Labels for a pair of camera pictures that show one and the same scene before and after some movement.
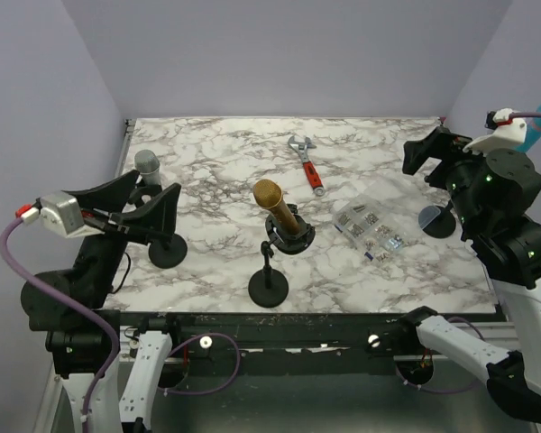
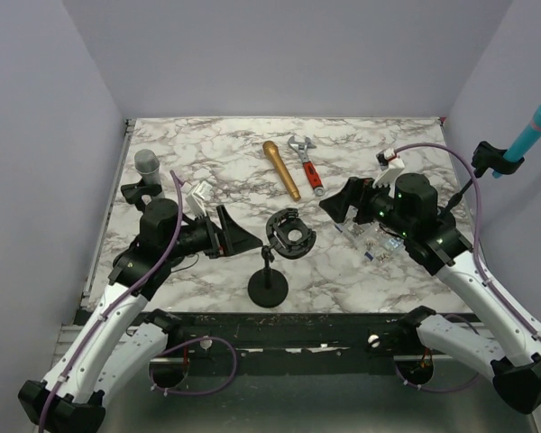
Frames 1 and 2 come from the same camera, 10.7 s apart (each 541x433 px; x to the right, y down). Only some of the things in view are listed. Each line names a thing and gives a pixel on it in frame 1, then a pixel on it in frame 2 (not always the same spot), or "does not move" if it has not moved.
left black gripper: [155, 216] to [233, 239]
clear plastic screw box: [369, 226] does not move
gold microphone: [270, 196] to [271, 147]
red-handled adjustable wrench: [302, 149] does not move
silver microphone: [148, 164] does not move
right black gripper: [444, 142] to [357, 192]
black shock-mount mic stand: [269, 287] does not move
